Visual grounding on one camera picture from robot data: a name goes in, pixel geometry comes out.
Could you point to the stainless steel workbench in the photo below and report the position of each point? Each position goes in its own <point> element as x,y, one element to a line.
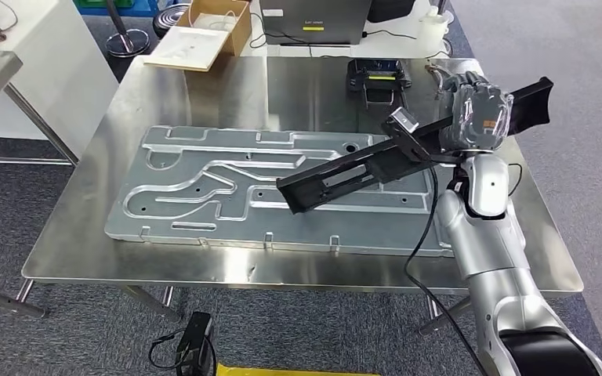
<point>228,93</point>

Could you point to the grey laptop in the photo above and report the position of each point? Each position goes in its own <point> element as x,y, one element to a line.
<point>316,20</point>

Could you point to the steel stanchion with round base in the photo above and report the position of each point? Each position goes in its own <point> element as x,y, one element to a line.
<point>127,44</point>

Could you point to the ribbed round metal base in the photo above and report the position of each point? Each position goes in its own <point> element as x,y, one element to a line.
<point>168,20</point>

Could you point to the black device with yellow stripe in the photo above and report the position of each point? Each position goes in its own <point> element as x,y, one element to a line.
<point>379,78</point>

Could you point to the black plastic frame part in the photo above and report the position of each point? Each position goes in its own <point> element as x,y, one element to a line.
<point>332,181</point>

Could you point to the black carrying case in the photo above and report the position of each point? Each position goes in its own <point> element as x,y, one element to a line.
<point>389,10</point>

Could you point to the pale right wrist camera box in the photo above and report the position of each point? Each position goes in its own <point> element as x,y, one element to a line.
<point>402,119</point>

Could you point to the grooved aluminium plate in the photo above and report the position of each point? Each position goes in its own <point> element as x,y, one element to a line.
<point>202,218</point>

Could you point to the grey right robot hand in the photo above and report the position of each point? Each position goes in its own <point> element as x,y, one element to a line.
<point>480,119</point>

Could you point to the white plastic bottle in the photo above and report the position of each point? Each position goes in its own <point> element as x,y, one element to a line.
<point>431,31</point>

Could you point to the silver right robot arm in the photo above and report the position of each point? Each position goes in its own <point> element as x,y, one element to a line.
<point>488,244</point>

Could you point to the open cardboard box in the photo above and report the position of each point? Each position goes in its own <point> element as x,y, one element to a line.
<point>241,36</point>

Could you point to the white foam tray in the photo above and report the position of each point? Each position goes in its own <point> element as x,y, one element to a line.
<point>187,49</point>

